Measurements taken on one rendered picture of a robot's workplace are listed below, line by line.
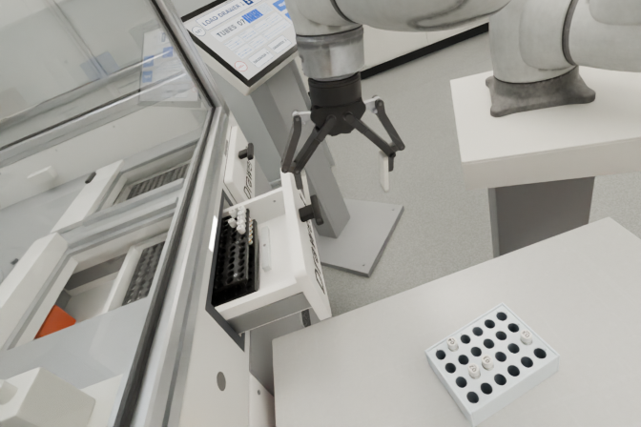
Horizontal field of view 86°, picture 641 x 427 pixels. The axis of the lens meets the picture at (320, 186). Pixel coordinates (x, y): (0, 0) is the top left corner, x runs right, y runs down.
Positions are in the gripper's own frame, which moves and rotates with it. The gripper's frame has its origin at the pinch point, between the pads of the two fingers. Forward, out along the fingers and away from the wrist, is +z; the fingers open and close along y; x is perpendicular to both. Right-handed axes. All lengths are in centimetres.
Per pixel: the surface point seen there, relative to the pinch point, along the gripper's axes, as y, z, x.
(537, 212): -48, 24, -10
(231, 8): 19, -23, -88
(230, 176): 21.5, 1.6, -15.2
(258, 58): 13, -8, -72
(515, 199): -42.7, 20.7, -11.5
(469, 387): -7.0, 9.1, 30.7
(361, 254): -14, 85, -66
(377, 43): -89, 41, -282
